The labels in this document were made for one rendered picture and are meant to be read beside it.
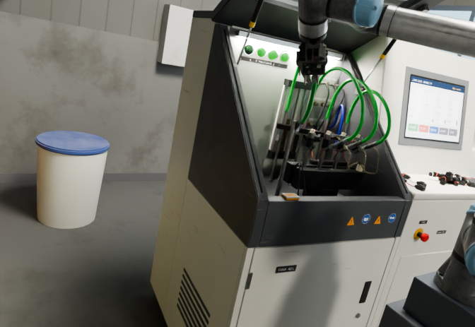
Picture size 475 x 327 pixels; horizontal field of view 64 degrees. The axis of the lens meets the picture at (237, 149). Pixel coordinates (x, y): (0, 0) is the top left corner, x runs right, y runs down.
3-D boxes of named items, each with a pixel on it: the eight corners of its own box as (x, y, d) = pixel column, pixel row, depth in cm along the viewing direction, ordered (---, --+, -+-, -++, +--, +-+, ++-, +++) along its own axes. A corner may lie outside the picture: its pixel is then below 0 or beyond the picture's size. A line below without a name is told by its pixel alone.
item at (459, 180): (445, 187, 164) (449, 175, 163) (425, 178, 173) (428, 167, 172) (476, 188, 175) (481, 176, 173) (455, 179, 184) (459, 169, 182)
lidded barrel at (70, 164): (90, 199, 304) (98, 131, 290) (109, 227, 269) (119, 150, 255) (25, 205, 276) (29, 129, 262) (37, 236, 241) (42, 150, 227)
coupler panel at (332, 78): (307, 135, 179) (323, 69, 171) (302, 133, 182) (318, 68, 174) (328, 137, 185) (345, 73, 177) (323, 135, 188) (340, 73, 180)
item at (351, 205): (258, 247, 120) (269, 200, 116) (251, 240, 123) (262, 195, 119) (394, 237, 149) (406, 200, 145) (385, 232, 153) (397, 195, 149)
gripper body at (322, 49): (297, 78, 107) (297, 44, 97) (298, 56, 111) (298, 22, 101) (326, 77, 105) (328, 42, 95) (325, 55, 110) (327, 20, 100)
